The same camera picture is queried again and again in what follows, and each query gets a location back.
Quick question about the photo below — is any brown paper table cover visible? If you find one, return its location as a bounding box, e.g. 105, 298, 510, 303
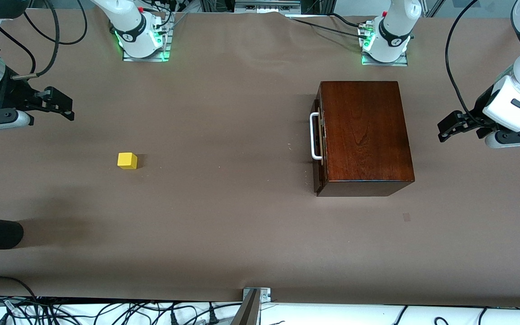
0, 9, 520, 308

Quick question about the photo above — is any long black looping cable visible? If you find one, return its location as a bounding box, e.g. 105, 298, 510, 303
0, 275, 40, 302

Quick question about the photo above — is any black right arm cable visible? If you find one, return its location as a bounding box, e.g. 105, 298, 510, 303
0, 0, 88, 79

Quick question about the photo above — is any yellow cube block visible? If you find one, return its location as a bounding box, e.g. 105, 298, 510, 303
117, 153, 138, 170

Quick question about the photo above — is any silver edge bracket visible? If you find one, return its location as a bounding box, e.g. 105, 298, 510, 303
242, 287, 272, 303

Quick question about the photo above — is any black power plug cable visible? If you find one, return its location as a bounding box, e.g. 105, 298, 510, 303
152, 302, 184, 325
192, 302, 224, 325

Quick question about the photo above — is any wooden drawer with white handle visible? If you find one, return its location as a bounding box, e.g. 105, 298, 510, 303
310, 86, 328, 195

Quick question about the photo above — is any black base power cable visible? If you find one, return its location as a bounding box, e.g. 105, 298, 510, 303
287, 13, 371, 39

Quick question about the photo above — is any grey aluminium post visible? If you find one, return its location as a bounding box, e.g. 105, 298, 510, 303
231, 289, 261, 325

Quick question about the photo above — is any thin aluminium strut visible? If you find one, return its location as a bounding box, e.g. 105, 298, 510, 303
424, 0, 446, 18

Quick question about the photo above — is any white lower surface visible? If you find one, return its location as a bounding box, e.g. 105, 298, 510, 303
0, 298, 520, 325

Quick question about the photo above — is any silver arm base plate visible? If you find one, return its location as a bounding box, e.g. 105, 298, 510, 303
360, 20, 409, 67
122, 11, 171, 62

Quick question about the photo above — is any black base cable bundle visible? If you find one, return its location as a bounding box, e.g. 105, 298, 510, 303
140, 0, 187, 36

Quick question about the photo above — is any grey control device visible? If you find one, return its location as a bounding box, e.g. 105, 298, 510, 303
234, 0, 301, 12

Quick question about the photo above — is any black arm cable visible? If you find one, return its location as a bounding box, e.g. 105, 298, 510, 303
0, 0, 88, 79
445, 0, 495, 128

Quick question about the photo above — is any dark wooden drawer cabinet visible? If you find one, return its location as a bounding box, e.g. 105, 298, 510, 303
316, 81, 415, 197

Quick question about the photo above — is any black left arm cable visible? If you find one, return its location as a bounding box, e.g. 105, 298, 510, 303
445, 0, 495, 128

